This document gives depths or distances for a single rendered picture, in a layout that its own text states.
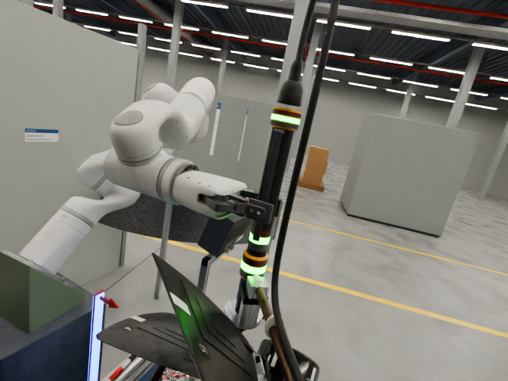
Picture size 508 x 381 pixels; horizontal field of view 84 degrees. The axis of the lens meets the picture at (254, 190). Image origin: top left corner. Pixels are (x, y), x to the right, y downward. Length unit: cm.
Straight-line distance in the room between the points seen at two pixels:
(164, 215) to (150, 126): 193
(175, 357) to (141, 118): 44
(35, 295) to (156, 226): 153
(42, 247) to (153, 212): 143
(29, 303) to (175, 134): 65
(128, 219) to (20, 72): 119
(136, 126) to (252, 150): 606
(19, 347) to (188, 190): 75
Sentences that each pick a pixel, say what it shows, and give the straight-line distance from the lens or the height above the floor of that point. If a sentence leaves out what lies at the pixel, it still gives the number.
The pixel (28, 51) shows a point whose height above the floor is 176.
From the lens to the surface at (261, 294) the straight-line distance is 45.
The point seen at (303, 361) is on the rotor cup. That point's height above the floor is 126.
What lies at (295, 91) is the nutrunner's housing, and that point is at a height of 169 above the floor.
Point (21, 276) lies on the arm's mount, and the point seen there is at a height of 111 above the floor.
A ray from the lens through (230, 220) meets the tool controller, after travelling 116.
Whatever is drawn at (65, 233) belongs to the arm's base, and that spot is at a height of 118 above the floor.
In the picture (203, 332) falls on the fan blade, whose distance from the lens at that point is 35.
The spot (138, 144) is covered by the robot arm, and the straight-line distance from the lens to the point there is 50.
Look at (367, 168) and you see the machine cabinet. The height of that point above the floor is 113.
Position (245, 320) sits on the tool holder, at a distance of 52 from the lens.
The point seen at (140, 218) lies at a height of 70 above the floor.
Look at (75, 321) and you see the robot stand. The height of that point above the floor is 92.
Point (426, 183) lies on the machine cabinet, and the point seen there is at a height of 108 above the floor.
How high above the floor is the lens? 164
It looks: 14 degrees down
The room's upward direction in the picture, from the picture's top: 12 degrees clockwise
